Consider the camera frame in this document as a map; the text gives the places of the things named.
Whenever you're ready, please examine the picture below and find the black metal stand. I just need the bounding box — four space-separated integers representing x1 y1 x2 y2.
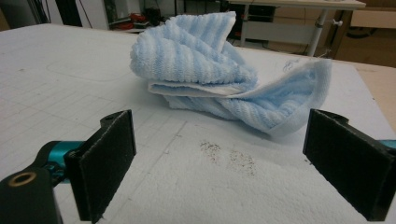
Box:
55 0 84 28

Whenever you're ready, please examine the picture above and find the light wooden table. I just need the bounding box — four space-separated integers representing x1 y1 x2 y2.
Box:
330 59 396 132

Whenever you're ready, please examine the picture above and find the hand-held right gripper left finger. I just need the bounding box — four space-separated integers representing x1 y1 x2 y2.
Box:
64 109 137 223

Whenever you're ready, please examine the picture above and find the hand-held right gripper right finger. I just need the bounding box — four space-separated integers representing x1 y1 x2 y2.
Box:
303 108 396 221

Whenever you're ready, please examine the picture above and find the white desk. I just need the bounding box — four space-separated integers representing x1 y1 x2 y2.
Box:
228 0 367 58

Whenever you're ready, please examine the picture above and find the white foam mat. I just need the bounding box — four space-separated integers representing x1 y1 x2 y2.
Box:
0 22 396 224

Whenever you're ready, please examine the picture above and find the light blue striped towel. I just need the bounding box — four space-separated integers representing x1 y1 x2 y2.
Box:
129 11 332 138

